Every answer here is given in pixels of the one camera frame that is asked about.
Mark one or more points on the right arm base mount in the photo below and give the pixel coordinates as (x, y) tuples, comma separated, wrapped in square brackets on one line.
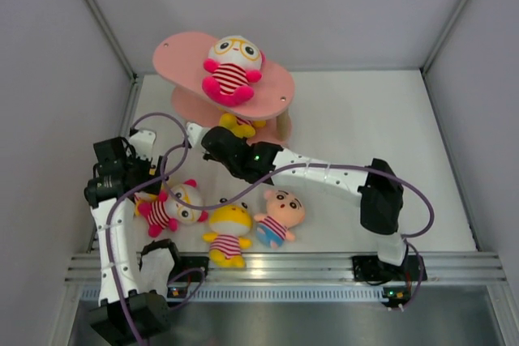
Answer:
[(399, 283)]

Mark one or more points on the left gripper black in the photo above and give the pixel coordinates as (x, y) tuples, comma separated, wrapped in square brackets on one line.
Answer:
[(145, 164)]

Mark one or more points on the aluminium frame rail front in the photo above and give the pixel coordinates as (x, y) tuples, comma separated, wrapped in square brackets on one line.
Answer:
[(445, 268)]

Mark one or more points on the peach-faced plush, blue shorts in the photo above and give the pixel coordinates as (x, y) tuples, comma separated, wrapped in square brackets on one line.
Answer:
[(284, 211)]

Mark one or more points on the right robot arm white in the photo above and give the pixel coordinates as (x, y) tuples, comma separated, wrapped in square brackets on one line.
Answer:
[(373, 189)]

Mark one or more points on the pink three-tier shelf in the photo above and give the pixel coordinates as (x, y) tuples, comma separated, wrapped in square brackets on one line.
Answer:
[(179, 60)]

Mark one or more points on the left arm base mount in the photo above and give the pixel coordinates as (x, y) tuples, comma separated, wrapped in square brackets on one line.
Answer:
[(186, 279)]

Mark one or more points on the yellow plush toy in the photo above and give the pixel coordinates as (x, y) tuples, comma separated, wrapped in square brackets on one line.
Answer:
[(227, 239), (143, 203)]

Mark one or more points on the white plush, yellow glasses, table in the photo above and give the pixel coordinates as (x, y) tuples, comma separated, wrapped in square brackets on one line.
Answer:
[(168, 213)]

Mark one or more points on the perforated cable tray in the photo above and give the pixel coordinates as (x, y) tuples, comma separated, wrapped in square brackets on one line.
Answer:
[(213, 293)]

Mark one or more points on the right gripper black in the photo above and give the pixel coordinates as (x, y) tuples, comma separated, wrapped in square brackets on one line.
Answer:
[(208, 156)]

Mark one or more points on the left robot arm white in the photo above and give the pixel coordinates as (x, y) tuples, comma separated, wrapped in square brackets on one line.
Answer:
[(132, 301)]

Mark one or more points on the white plush on top shelf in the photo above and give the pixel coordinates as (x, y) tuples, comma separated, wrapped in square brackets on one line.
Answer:
[(234, 64)]

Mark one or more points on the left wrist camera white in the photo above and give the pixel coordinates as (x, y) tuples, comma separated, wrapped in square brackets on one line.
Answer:
[(143, 140)]

